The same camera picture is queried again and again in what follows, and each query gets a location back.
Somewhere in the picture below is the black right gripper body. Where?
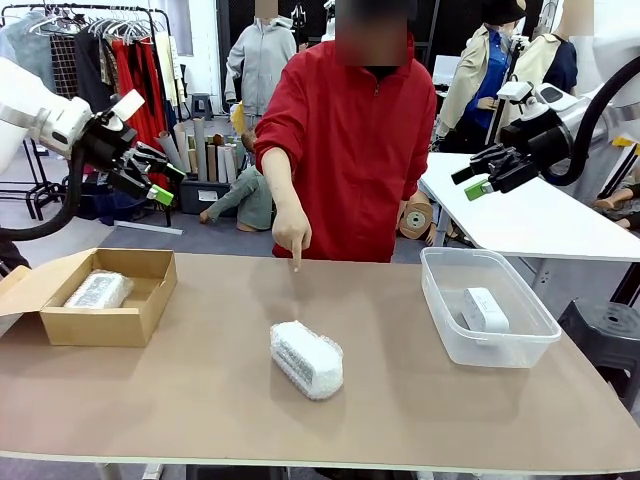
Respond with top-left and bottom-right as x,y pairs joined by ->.
499,115 -> 572,170

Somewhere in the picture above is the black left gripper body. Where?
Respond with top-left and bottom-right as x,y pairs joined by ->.
74,112 -> 140,172

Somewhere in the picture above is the clock with print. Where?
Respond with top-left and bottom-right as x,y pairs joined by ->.
62,269 -> 135,310

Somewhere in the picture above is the small white box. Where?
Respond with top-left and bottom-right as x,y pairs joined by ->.
457,287 -> 511,335

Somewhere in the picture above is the person's right forearm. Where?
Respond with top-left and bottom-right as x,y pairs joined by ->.
259,147 -> 311,236

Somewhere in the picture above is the bulky bubble wrapped clock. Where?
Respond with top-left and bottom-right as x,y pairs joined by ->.
269,319 -> 345,401

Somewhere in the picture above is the person's right hand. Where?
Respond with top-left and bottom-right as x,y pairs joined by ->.
271,213 -> 314,274

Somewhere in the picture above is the leaning grey paper roll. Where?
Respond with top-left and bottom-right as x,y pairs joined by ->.
157,130 -> 189,176

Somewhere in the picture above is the black clothes rack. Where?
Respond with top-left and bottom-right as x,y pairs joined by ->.
0,2 -> 174,229

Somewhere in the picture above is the white floor strip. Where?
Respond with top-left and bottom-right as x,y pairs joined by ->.
113,219 -> 185,236

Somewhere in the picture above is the tall grey paper roll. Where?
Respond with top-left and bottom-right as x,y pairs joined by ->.
192,117 -> 209,184

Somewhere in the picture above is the dark storage bin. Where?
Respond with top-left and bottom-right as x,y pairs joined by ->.
177,177 -> 241,216

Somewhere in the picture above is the white table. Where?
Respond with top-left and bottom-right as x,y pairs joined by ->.
419,152 -> 640,261

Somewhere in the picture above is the grey plastic stool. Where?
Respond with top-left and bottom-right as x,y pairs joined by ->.
191,92 -> 215,121

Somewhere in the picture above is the white paper roll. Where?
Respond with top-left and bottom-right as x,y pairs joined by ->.
217,143 -> 239,184

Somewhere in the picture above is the black hanging garment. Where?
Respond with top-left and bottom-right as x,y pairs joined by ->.
74,32 -> 119,114

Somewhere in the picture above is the brown cardboard spool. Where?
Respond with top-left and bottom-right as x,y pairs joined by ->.
398,191 -> 435,242

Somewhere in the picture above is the cream hanging garment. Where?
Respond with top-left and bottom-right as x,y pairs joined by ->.
154,32 -> 179,109

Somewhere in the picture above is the seated mannequin in green shirt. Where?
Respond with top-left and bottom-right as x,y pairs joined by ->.
199,127 -> 274,234

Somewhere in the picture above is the lying bare mannequin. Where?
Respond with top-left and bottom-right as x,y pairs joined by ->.
592,164 -> 640,231

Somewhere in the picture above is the grey-blue hanging garment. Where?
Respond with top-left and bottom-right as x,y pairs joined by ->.
0,12 -> 56,94

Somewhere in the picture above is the person in red jacket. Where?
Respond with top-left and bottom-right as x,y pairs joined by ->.
253,0 -> 439,264

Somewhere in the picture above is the open brown cardboard box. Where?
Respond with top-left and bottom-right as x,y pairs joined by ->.
0,247 -> 179,349

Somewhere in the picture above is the mannequin in grey hoodie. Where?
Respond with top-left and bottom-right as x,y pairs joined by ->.
224,0 -> 299,124

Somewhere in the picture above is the clear plastic container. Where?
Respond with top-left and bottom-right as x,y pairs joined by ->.
419,246 -> 563,370

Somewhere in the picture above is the black plastic stool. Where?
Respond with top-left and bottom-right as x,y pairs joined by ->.
557,298 -> 640,399

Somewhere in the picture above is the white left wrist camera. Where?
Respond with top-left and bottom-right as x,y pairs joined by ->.
107,89 -> 146,121

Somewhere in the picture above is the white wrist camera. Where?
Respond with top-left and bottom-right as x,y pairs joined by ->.
496,81 -> 549,121
107,89 -> 146,121

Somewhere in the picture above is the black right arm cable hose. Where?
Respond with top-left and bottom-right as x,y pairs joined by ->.
542,67 -> 640,187

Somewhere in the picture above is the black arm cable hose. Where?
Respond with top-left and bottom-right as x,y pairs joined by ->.
542,67 -> 640,187
0,149 -> 86,241

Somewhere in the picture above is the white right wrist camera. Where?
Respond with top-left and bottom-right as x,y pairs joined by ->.
496,81 -> 549,121

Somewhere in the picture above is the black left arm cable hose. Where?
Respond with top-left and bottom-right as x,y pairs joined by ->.
0,149 -> 86,241

